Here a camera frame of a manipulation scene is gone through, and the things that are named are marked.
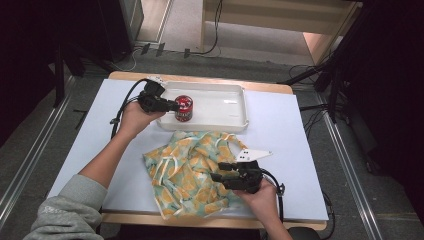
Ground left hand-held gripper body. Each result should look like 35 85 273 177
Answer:
137 75 168 114

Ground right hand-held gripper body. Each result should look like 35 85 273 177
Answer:
221 148 273 195

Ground red can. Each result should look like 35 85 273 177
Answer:
174 94 195 124

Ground orange print cloth bag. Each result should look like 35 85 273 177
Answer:
142 129 250 222

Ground white plastic tray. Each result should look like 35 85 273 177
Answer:
155 80 250 133

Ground person's left hand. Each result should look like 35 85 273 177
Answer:
117 99 166 141

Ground person's right hand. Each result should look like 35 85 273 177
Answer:
233 178 280 218

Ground black cabinet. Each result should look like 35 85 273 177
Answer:
59 0 145 63

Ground black metal stand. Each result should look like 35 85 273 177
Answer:
52 42 88 108

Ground light wooden desk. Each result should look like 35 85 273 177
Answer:
199 0 363 66

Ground black tripod stand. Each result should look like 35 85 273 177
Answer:
279 0 378 125

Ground person's grey sweatshirt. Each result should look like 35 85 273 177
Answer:
22 173 109 240

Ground left hand-held gripper cable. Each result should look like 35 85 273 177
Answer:
109 77 150 140

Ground white floor cable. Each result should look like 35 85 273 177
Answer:
109 49 142 73

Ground black floor cables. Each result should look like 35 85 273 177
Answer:
287 64 335 135

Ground black hanging cable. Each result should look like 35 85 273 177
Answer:
191 0 224 56

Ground metal floor rail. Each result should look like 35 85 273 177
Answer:
314 92 385 240
0 74 76 232

